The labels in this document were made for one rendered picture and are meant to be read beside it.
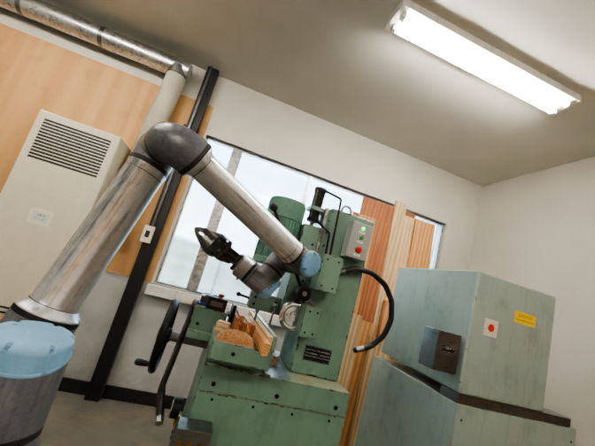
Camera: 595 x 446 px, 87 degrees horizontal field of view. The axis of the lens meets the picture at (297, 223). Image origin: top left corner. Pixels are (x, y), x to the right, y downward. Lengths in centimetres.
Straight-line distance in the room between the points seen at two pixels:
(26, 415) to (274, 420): 79
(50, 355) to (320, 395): 91
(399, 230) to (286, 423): 217
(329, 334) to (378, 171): 211
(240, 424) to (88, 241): 81
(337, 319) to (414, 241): 188
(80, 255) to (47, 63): 247
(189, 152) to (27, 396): 59
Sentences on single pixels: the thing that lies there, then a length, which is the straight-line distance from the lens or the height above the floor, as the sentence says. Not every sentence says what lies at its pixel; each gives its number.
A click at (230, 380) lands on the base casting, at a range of 127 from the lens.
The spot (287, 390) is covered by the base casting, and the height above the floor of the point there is 77.
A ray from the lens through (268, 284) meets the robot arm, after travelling 114.
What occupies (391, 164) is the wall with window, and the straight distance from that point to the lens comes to 332.
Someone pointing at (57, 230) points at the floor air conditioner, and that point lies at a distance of 256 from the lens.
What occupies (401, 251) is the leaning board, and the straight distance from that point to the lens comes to 312.
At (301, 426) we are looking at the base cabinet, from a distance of 138.
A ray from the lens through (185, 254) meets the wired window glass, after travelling 275.
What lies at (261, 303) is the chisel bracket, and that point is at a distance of 141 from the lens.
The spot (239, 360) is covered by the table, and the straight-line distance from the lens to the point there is 116.
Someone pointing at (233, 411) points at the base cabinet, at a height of 66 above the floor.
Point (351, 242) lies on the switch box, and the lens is 137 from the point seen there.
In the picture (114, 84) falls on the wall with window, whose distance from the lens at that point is 309.
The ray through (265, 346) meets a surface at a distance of 109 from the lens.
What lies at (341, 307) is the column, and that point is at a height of 110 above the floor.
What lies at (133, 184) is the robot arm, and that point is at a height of 129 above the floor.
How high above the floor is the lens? 115
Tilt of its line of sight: 11 degrees up
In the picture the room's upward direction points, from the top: 16 degrees clockwise
